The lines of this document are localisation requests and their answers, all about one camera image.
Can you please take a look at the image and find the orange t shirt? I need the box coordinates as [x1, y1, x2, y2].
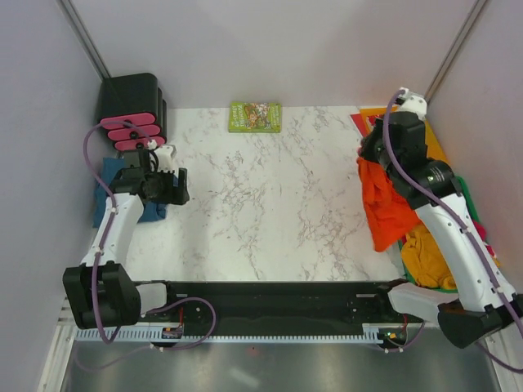
[356, 158, 421, 252]

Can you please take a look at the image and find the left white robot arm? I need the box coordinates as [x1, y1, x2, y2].
[62, 145, 190, 329]

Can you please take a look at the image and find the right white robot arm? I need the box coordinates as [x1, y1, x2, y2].
[360, 111, 522, 348]

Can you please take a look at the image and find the blue folded t shirt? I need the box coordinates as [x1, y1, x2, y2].
[92, 157, 169, 229]

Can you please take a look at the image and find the red comic book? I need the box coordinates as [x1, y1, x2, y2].
[365, 114, 383, 131]

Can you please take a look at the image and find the red folder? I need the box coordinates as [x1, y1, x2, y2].
[351, 113, 371, 138]

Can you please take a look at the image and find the orange folder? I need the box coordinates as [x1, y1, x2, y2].
[357, 107, 449, 164]

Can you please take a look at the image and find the black pink drawer unit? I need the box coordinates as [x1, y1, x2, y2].
[95, 73, 167, 151]

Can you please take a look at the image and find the green plastic bin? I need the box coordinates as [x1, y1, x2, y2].
[398, 175, 481, 293]

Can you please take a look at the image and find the green paperback book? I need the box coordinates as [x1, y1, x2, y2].
[228, 101, 282, 133]

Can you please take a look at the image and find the yellow t shirt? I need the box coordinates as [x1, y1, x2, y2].
[400, 224, 457, 291]

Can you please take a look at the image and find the magenta t shirt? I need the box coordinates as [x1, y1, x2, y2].
[473, 220, 500, 267]

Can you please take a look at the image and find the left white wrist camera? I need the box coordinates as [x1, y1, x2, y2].
[150, 144, 177, 172]

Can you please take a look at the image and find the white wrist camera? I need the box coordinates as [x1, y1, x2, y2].
[395, 87, 427, 121]
[150, 144, 177, 172]

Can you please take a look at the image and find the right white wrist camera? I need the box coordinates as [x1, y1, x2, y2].
[395, 87, 427, 121]

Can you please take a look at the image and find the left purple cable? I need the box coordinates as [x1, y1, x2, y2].
[75, 120, 217, 372]

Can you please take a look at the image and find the purple cable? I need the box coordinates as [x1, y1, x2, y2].
[75, 120, 217, 372]
[382, 90, 523, 373]

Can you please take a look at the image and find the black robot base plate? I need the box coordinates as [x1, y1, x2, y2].
[145, 282, 418, 338]

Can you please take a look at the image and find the white slotted cable duct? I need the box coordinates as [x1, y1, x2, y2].
[75, 324, 387, 344]

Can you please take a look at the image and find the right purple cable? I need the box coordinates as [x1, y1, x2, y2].
[382, 90, 523, 373]

